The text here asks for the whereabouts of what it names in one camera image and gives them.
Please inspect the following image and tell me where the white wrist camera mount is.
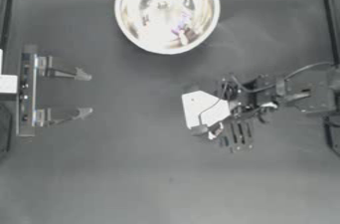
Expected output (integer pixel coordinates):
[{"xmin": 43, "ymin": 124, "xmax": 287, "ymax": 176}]
[
  {"xmin": 181, "ymin": 90, "xmax": 231, "ymax": 130},
  {"xmin": 0, "ymin": 48, "xmax": 19, "ymax": 95}
]

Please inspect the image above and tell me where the purple candy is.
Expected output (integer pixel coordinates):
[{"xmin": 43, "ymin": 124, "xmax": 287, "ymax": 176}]
[{"xmin": 170, "ymin": 13, "xmax": 191, "ymax": 35}]

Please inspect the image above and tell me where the steel bowl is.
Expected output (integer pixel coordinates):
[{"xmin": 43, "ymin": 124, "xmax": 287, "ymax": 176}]
[{"xmin": 115, "ymin": 0, "xmax": 222, "ymax": 56}]

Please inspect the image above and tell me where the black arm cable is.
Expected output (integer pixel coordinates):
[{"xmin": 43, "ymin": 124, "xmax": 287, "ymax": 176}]
[{"xmin": 229, "ymin": 61, "xmax": 335, "ymax": 94}]

